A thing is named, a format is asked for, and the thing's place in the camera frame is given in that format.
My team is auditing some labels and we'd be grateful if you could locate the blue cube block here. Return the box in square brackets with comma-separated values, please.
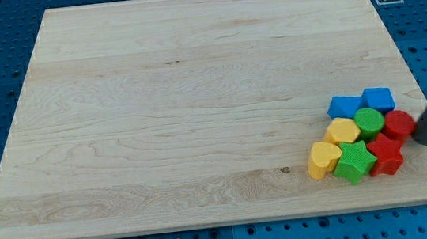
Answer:
[361, 87, 395, 114]

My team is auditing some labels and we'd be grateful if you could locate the blue triangle block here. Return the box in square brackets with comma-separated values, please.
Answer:
[327, 96, 362, 119]

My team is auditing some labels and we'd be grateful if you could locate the red cylinder block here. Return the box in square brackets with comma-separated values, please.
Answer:
[382, 110, 416, 142]

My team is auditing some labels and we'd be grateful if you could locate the green cylinder block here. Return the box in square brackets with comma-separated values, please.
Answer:
[353, 108, 385, 142]

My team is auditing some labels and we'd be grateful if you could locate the red star block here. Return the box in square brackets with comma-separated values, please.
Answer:
[366, 133, 404, 176]

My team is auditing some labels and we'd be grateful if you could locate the green star block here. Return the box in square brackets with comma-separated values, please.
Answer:
[333, 140, 377, 185]

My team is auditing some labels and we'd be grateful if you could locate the yellow hexagon block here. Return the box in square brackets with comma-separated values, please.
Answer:
[323, 117, 361, 145]

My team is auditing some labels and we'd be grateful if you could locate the yellow heart block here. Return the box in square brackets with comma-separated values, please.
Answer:
[308, 142, 342, 180]

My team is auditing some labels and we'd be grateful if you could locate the wooden board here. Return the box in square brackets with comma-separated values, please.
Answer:
[0, 0, 427, 239]

